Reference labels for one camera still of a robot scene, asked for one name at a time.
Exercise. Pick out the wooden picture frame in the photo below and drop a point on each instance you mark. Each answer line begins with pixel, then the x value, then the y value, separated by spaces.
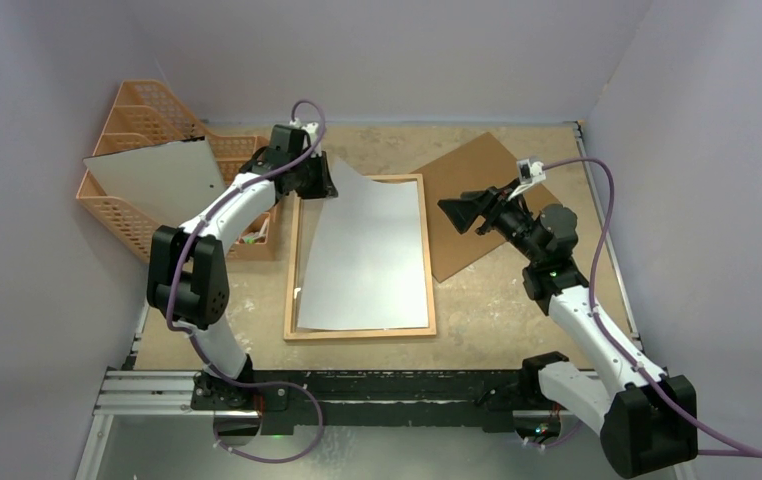
pixel 291 331

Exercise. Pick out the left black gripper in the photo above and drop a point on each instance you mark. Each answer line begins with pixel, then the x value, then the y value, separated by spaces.
pixel 324 187

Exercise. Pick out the orange plastic file organizer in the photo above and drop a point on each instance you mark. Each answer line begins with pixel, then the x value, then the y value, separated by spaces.
pixel 146 113

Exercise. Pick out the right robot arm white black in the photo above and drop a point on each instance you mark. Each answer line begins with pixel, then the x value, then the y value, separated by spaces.
pixel 632 404

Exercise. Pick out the white board in organizer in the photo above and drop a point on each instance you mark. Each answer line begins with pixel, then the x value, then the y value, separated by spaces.
pixel 171 182

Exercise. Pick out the street scene photo print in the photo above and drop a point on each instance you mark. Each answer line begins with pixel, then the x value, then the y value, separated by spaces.
pixel 368 263

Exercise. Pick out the brown frame backing board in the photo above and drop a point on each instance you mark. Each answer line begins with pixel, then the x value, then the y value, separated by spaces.
pixel 454 186

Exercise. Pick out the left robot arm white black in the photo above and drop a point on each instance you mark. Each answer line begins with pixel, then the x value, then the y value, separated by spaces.
pixel 187 272

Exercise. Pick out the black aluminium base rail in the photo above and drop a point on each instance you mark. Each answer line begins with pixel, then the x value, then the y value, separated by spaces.
pixel 491 400

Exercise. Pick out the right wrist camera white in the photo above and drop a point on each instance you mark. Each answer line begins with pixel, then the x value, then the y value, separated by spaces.
pixel 531 172

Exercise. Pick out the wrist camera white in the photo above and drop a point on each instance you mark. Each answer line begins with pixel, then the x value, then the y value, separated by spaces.
pixel 531 172
pixel 313 132

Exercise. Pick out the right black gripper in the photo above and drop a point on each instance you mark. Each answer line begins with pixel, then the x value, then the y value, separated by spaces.
pixel 487 214

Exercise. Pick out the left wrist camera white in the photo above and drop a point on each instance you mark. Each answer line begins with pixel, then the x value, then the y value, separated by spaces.
pixel 313 132

